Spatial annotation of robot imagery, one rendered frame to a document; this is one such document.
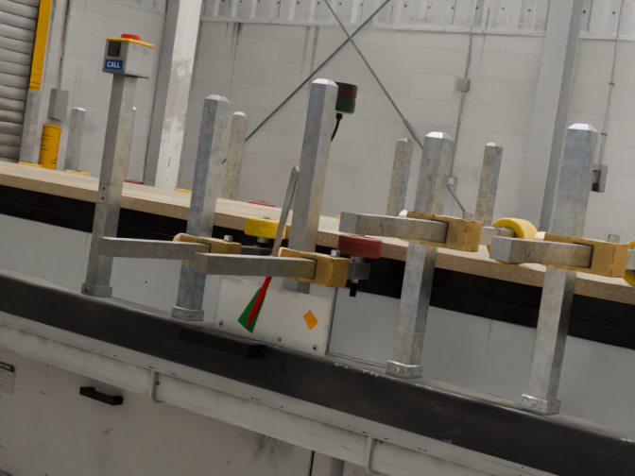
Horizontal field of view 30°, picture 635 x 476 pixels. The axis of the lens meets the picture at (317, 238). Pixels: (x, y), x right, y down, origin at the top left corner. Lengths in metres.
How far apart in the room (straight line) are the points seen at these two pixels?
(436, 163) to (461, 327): 0.35
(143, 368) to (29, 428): 0.68
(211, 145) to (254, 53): 9.61
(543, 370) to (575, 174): 0.30
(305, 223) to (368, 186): 8.71
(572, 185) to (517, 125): 8.25
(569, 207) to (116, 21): 10.42
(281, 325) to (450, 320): 0.31
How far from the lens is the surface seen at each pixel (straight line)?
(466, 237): 1.88
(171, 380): 2.32
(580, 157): 1.80
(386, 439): 2.00
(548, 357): 1.82
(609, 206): 9.62
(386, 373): 1.96
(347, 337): 2.28
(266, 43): 11.74
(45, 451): 2.96
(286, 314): 2.08
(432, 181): 1.92
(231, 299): 2.16
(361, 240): 2.12
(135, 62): 2.41
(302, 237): 2.07
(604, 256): 1.77
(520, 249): 1.58
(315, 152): 2.07
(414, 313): 1.93
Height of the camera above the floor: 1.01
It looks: 3 degrees down
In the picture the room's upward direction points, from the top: 8 degrees clockwise
